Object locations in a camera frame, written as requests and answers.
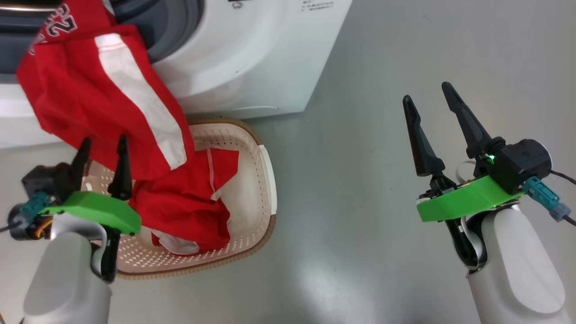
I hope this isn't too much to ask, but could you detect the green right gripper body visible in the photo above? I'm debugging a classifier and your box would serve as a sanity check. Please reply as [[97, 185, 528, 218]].
[[416, 175, 525, 223]]

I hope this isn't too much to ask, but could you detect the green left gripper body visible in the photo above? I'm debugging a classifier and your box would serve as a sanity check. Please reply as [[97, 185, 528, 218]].
[[42, 191, 142, 235]]

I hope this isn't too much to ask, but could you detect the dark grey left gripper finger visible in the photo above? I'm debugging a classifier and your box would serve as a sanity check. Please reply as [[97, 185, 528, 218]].
[[107, 134, 134, 202], [67, 137, 92, 192]]

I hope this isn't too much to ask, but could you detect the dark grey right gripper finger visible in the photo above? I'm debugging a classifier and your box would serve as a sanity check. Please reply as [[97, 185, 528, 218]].
[[402, 94, 447, 178], [441, 81, 504, 159]]

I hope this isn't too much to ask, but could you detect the red and white jersey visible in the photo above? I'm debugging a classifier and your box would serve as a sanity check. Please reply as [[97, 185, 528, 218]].
[[16, 0, 240, 256]]

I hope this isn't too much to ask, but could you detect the cream perforated laundry basket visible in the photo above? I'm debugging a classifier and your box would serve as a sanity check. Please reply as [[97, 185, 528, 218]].
[[83, 118, 278, 280]]

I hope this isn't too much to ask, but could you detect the white front-load washing machine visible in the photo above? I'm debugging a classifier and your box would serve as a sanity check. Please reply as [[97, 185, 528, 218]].
[[0, 0, 354, 149]]

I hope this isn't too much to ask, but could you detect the round drain filter cover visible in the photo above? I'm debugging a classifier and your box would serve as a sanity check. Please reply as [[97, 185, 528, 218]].
[[243, 105, 285, 115]]

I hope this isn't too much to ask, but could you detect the teal connector left camera cable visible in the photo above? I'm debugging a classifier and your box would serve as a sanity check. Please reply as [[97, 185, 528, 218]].
[[0, 192, 51, 242]]

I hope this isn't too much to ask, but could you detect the teal connector camera cable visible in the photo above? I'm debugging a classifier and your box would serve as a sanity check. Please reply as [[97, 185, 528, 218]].
[[0, 192, 51, 242], [523, 176, 576, 226]]

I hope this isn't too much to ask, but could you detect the teal connector right camera cable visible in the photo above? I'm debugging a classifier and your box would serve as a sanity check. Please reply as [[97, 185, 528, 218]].
[[523, 176, 576, 226]]

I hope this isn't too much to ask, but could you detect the thin black right gripper cable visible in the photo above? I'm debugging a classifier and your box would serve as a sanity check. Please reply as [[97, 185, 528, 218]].
[[549, 170, 576, 185]]

